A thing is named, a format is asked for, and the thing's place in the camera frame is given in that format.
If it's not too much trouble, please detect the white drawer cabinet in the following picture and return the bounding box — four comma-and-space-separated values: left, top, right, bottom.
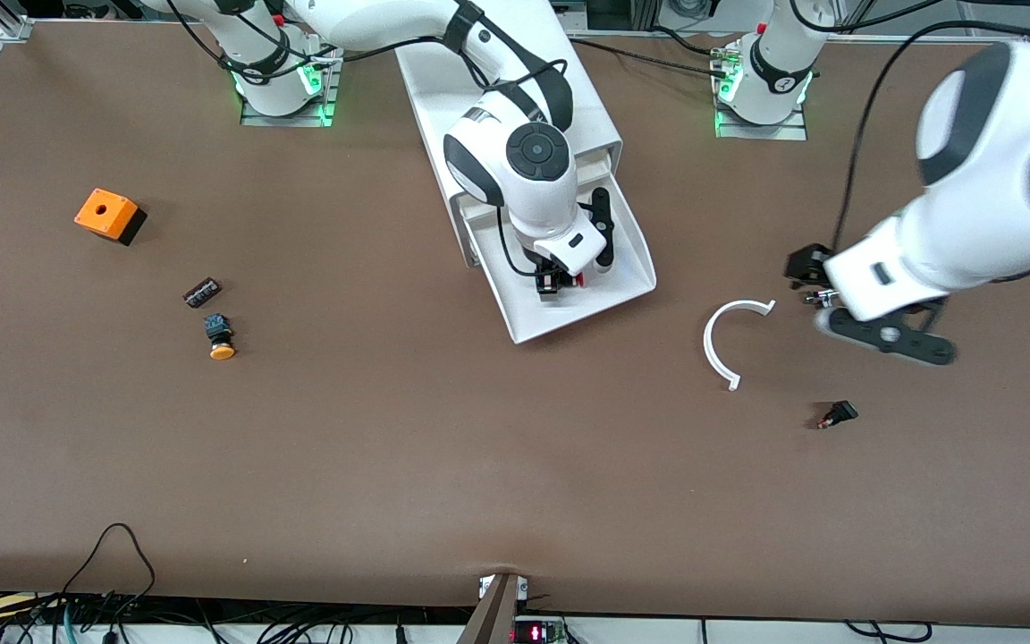
388, 0, 623, 269

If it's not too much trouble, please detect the white plastic drawer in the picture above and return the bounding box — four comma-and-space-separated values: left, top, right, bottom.
464, 174, 658, 345

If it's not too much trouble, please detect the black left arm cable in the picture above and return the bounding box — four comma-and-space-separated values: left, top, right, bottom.
837, 18, 1030, 251

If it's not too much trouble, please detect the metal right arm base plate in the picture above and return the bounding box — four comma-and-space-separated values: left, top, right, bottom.
240, 27, 339, 128

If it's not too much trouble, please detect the yellow push button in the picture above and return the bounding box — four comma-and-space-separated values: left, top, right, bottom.
204, 313, 237, 361

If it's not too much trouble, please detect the brown camera mount post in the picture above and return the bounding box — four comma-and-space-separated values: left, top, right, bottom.
457, 572, 520, 644

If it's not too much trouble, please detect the white curved plastic arc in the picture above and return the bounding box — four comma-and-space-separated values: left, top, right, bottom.
703, 299, 777, 392

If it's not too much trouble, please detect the orange box with hole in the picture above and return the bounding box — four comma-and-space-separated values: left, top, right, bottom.
74, 188, 148, 247

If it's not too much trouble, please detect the thin black looped cable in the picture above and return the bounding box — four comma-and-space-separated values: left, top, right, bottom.
59, 523, 158, 618

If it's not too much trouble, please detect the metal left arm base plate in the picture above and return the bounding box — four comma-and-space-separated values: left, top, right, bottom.
713, 40, 809, 141

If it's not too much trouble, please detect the black cable on table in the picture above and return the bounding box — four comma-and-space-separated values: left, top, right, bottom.
569, 34, 735, 77

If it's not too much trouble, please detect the aluminium frame rail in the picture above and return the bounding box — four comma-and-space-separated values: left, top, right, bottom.
0, 0, 33, 41

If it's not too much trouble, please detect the circuit board with red display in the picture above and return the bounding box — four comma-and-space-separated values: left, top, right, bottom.
512, 615, 570, 644

